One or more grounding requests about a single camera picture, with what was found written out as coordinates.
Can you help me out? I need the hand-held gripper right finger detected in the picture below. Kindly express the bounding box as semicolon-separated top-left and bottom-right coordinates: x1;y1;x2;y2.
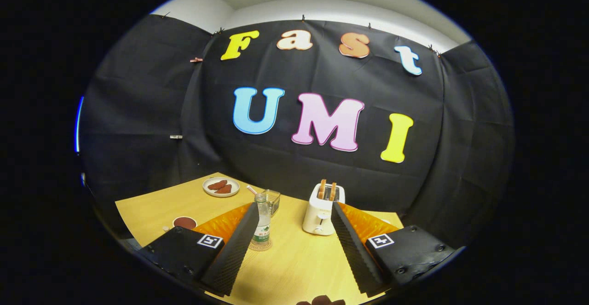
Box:
330;201;456;296

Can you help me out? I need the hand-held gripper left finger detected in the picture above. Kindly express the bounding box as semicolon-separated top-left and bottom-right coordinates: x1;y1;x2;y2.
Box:
138;202;260;298

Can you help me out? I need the clear plastic juice bottle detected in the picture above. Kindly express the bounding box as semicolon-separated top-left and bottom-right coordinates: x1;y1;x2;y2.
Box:
252;193;271;246

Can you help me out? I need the beige cup with wooden handle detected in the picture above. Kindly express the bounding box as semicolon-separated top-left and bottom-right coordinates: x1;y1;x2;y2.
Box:
162;216;198;232

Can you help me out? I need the white toaster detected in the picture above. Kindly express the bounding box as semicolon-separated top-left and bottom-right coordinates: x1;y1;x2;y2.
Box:
302;183;346;236

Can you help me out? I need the wooden table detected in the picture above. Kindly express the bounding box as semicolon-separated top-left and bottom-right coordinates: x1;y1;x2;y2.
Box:
115;172;404;305

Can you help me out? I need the white round plate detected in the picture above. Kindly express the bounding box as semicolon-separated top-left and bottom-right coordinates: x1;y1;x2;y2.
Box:
202;177;241;198

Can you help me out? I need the black backdrop cloth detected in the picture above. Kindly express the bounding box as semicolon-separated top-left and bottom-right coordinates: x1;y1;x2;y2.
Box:
79;14;514;250

